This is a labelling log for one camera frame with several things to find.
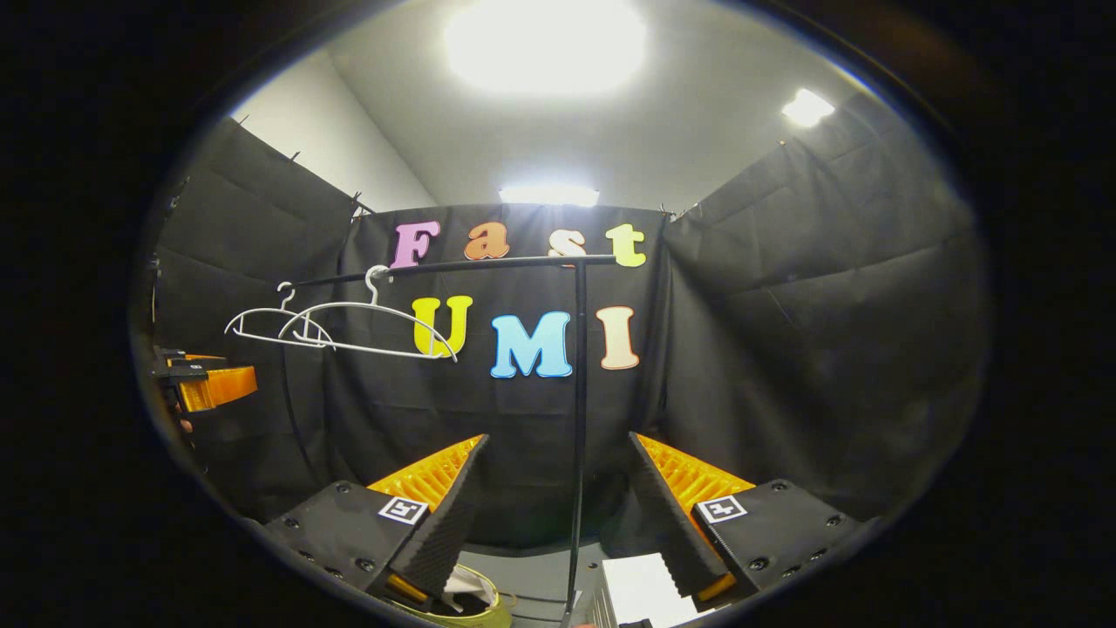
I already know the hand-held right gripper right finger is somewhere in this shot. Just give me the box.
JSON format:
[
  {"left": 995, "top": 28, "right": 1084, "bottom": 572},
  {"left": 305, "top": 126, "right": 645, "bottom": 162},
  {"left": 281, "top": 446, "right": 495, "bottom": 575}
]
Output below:
[{"left": 629, "top": 432, "right": 866, "bottom": 604}]

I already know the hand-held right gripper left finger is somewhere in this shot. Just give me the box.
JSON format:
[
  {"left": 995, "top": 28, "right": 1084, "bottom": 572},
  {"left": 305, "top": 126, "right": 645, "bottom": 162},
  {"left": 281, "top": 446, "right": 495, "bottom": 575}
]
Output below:
[{"left": 260, "top": 433, "right": 492, "bottom": 606}]

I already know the white clothes hanger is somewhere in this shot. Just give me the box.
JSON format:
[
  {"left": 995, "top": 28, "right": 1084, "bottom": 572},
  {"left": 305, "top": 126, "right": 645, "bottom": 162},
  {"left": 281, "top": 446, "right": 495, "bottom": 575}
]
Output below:
[
  {"left": 279, "top": 264, "right": 459, "bottom": 364},
  {"left": 224, "top": 281, "right": 337, "bottom": 350}
]

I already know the black clothes rack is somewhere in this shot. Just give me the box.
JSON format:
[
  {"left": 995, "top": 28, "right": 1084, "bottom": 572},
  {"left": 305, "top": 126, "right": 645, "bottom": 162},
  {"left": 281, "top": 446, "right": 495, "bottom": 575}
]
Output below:
[{"left": 281, "top": 253, "right": 620, "bottom": 628}]

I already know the white box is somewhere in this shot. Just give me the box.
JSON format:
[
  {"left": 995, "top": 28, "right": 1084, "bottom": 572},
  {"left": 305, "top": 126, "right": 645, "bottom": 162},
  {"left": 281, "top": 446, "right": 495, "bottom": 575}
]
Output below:
[{"left": 593, "top": 552, "right": 711, "bottom": 628}]

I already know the black backdrop cloth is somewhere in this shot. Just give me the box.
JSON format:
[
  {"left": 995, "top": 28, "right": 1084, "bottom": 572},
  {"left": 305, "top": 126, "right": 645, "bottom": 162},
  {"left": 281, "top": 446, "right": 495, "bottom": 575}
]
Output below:
[{"left": 144, "top": 92, "right": 990, "bottom": 550}]

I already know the large ceiling light panel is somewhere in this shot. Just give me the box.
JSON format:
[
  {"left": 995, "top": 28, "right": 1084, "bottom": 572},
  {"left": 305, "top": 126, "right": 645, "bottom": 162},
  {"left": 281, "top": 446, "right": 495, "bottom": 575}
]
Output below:
[{"left": 443, "top": 0, "right": 648, "bottom": 95}]

